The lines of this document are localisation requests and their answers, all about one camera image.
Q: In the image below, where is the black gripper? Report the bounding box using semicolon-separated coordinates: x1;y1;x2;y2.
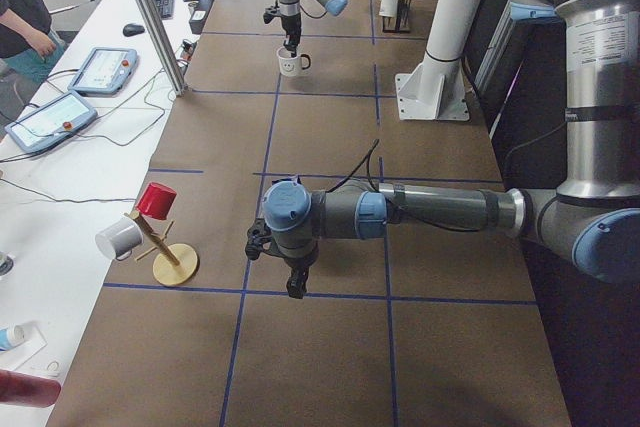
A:
279;245;317;299
280;13;301;57

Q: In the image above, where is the white smiley face mug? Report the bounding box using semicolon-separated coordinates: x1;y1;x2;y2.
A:
276;47;311;78

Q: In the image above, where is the red cup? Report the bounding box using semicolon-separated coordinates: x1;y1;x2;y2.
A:
136;182;177;220

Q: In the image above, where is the grey white cup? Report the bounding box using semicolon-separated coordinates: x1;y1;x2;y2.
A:
95;216;143;260

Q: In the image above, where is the white ribbed mug left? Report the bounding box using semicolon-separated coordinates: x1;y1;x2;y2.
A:
379;0;399;19

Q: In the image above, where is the wooden mug tree stand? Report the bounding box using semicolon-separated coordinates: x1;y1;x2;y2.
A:
127;209;199;287

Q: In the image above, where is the black computer mouse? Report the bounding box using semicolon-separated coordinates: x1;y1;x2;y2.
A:
122;23;146;37

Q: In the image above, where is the teach pendant tablet far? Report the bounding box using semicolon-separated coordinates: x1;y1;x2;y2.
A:
68;47;138;97

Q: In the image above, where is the teach pendant tablet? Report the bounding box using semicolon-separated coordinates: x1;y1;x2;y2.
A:
5;92;97;153
68;47;138;97

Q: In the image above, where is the teach pendant tablet near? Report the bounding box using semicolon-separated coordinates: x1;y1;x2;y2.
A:
5;92;97;153

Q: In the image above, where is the person in dark shirt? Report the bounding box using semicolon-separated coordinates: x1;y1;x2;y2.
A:
1;0;66;84

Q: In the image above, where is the white blue tube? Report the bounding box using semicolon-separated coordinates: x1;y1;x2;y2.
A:
0;325;25;352

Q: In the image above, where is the dark red bottle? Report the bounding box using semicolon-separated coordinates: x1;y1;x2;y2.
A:
1;370;61;408

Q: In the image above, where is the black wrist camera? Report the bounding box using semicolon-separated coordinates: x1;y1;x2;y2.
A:
245;218;282;261
263;5;281;24

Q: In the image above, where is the black wire mug rack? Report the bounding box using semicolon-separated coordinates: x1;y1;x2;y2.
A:
379;0;412;33

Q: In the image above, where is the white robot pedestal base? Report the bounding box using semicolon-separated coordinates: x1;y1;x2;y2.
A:
395;0;480;121

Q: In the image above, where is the aluminium frame post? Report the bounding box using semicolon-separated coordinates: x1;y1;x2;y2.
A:
135;0;186;97

